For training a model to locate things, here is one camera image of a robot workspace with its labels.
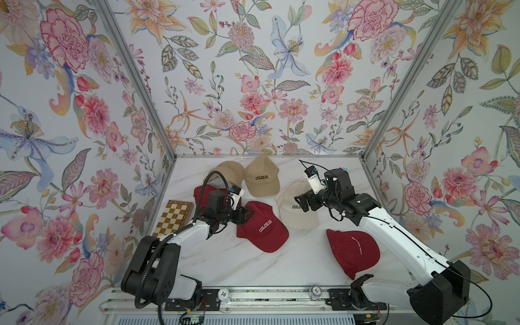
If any aluminium corner frame post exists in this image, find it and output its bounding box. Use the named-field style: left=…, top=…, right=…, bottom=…
left=93, top=0, right=177, bottom=163
left=358, top=1, right=458, bottom=163

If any green circuit board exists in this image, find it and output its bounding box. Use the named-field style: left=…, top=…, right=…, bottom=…
left=182, top=315, right=204, bottom=325

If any cream Colorado baseball cap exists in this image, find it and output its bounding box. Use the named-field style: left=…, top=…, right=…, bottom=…
left=275, top=180, right=319, bottom=230

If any maroon Colorado cap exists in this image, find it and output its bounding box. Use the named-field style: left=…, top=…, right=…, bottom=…
left=236, top=200, right=289, bottom=253

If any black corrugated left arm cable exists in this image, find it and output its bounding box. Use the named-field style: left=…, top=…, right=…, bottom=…
left=133, top=170, right=232, bottom=310

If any aluminium corner frame post right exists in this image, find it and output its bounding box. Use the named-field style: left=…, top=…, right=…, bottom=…
left=358, top=1, right=458, bottom=163

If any aluminium corner frame post left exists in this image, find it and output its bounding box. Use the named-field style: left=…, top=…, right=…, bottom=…
left=93, top=0, right=177, bottom=163

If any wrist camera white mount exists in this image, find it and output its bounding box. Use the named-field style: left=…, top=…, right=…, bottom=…
left=304, top=165, right=326, bottom=194
left=229, top=185, right=245, bottom=211

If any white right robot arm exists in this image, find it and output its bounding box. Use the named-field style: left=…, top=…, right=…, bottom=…
left=295, top=166, right=471, bottom=324

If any wooden chessboard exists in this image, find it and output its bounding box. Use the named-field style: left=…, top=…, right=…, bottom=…
left=152, top=200, right=194, bottom=238

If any tan Colorado baseball cap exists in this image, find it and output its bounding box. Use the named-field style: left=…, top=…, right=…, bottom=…
left=245, top=156, right=280, bottom=198

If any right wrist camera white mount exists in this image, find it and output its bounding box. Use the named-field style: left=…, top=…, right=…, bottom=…
left=304, top=165, right=326, bottom=194

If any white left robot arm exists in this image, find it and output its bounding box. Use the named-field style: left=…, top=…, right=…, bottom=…
left=121, top=186, right=254, bottom=309

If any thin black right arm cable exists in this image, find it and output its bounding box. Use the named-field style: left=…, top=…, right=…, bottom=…
left=298, top=159, right=493, bottom=320

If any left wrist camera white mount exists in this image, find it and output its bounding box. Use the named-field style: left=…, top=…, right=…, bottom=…
left=229, top=185, right=245, bottom=211

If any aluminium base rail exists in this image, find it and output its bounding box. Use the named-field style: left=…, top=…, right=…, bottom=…
left=99, top=285, right=416, bottom=316

